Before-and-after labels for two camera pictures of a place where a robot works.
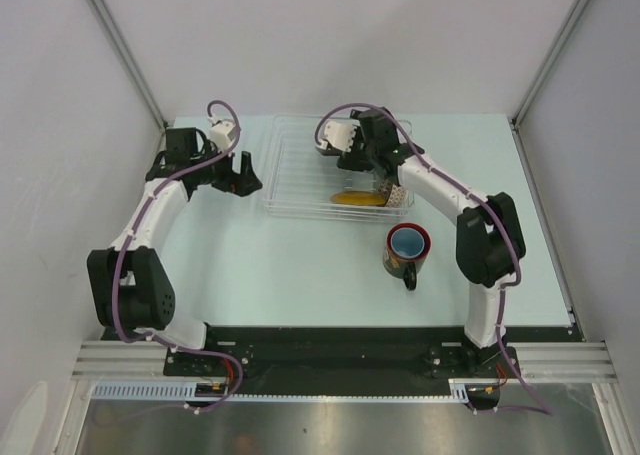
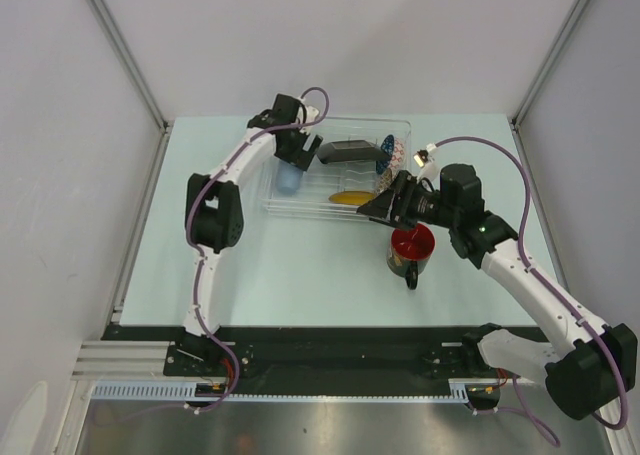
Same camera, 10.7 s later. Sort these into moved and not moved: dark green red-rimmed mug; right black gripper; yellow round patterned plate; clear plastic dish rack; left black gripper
Moved: right black gripper; left black gripper
Not moved: dark green red-rimmed mug; yellow round patterned plate; clear plastic dish rack
